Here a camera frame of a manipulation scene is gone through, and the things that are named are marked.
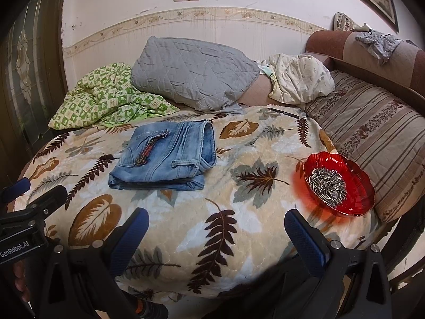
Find green checked blanket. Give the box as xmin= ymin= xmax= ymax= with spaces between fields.
xmin=48 ymin=62 xmax=181 ymax=130

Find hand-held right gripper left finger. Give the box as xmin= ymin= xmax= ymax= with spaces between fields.
xmin=36 ymin=207 xmax=150 ymax=319

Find sunflower seeds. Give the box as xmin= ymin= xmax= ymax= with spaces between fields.
xmin=309 ymin=168 xmax=347 ymax=207

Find dark wooden door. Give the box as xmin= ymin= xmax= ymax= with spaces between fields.
xmin=0 ymin=0 xmax=69 ymax=160

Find striped floral sofa cushion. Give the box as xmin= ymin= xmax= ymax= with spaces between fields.
xmin=304 ymin=70 xmax=425 ymax=223

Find white floral cloth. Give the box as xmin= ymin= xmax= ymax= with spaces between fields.
xmin=268 ymin=53 xmax=336 ymax=104

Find leaf print blanket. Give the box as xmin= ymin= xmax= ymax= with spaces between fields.
xmin=22 ymin=104 xmax=377 ymax=303

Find black pen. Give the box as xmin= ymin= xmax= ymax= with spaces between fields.
xmin=267 ymin=107 xmax=300 ymax=118

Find blue denim pants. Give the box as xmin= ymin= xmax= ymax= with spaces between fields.
xmin=108 ymin=120 xmax=217 ymax=191

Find person's left hand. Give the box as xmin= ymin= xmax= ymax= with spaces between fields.
xmin=12 ymin=260 xmax=31 ymax=303

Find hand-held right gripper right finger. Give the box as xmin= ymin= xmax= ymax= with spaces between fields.
xmin=285 ymin=209 xmax=394 ymax=319

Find grey crumpled cloth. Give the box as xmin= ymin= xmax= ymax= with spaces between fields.
xmin=355 ymin=29 xmax=404 ymax=65

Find small patterned cushion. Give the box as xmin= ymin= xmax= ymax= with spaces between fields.
xmin=333 ymin=12 xmax=361 ymax=32

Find grey quilted pillow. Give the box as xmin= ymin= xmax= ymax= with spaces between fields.
xmin=131 ymin=36 xmax=260 ymax=113

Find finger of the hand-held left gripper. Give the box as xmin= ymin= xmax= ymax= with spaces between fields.
xmin=13 ymin=185 xmax=68 ymax=219
xmin=0 ymin=178 xmax=31 ymax=203

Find red glass bowl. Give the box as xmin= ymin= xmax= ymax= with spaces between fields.
xmin=303 ymin=152 xmax=376 ymax=217

